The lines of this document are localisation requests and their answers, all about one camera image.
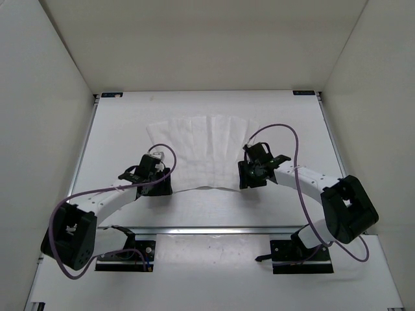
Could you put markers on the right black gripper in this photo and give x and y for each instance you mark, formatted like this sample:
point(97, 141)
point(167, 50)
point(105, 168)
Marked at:
point(245, 181)

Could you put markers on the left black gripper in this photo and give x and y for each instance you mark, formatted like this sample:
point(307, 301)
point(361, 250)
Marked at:
point(165, 188)

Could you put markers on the white pleated skirt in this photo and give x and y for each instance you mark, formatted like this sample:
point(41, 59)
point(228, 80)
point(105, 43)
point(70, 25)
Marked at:
point(207, 149)

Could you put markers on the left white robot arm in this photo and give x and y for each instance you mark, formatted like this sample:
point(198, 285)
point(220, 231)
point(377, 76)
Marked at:
point(77, 236)

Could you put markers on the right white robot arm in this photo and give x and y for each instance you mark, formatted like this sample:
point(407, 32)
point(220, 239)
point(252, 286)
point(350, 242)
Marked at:
point(348, 210)

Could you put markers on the left corner label sticker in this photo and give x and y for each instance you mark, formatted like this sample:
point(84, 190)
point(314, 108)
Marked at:
point(111, 94)

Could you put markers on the corner label sticker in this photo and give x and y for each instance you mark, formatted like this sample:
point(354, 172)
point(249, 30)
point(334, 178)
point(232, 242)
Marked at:
point(303, 93)
point(111, 94)

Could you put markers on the right corner label sticker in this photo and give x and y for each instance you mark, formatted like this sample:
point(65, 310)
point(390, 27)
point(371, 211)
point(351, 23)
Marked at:
point(303, 93)

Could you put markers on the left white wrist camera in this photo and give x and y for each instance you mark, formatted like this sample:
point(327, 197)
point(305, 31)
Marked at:
point(158, 155)

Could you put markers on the aluminium front rail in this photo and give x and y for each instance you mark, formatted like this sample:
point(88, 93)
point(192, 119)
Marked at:
point(192, 230)

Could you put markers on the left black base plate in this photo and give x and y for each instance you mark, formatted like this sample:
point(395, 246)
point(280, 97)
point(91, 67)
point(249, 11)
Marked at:
point(131, 261)

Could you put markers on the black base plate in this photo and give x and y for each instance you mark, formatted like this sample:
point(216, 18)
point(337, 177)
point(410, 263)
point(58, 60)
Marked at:
point(131, 261)
point(287, 258)

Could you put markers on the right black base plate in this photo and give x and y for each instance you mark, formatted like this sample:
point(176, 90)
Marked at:
point(287, 258)

